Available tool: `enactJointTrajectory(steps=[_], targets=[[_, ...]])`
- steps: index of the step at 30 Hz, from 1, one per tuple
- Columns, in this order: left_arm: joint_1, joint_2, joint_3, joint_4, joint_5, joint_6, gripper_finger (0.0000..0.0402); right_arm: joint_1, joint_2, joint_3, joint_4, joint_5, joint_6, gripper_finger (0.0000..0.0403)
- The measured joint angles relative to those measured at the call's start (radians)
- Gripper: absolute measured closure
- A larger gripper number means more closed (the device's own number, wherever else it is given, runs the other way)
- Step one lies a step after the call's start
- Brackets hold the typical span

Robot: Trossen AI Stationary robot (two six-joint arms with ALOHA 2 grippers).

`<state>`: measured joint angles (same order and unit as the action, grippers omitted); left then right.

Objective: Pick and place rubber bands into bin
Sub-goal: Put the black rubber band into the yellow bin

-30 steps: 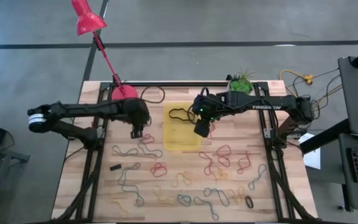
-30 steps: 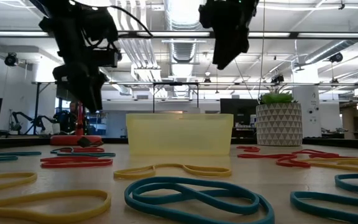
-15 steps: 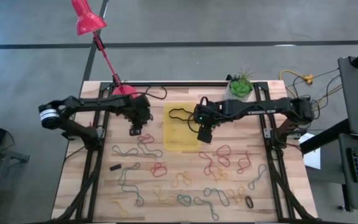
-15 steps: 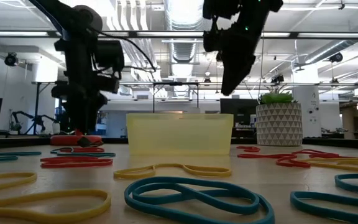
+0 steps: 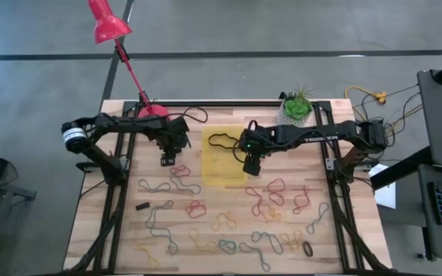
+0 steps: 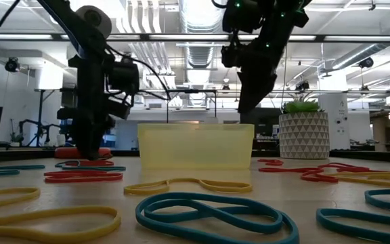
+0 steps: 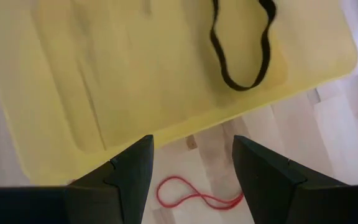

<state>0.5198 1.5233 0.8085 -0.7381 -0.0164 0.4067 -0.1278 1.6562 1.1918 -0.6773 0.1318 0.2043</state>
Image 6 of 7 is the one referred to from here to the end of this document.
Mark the long red rubber band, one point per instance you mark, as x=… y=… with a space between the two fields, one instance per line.
x=283 y=169

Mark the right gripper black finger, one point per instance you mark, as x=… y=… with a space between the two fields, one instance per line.
x=261 y=89
x=246 y=89

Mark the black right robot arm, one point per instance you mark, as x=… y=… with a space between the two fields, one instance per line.
x=242 y=17

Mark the small folded blue rubber band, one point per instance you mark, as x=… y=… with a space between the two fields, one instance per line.
x=181 y=195

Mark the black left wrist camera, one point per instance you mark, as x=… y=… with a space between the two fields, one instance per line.
x=124 y=78

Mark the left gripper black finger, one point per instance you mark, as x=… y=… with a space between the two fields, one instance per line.
x=102 y=144
x=85 y=144

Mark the silver ceiling duct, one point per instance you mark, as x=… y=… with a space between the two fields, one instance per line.
x=198 y=17

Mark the yellow translucent plastic bin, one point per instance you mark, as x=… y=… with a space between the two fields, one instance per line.
x=195 y=145

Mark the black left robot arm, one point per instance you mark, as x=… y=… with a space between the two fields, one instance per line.
x=64 y=17

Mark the white pillar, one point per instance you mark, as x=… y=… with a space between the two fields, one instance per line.
x=334 y=118

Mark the black metal stand frame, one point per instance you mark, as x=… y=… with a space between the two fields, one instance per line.
x=191 y=91

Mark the background black robot arm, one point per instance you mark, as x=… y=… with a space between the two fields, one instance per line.
x=29 y=122

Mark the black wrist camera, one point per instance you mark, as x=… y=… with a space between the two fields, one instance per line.
x=229 y=56
x=124 y=78

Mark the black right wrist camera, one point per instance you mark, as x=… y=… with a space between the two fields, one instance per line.
x=229 y=56

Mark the yellow rubber band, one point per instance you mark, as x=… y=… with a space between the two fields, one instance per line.
x=367 y=179
x=222 y=185
x=46 y=213

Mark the green succulent plant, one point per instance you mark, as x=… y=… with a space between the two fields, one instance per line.
x=300 y=106

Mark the potted green plant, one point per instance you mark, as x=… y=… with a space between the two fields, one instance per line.
x=303 y=135

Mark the long blue rubber band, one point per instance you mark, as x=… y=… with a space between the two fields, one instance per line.
x=12 y=167

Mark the scattered rubber bands on table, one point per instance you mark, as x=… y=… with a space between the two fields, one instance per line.
x=350 y=230

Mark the black ceiling-mounted camera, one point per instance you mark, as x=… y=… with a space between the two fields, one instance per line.
x=12 y=64
x=366 y=62

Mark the overhead beam with light strips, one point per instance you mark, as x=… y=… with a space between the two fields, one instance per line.
x=181 y=36

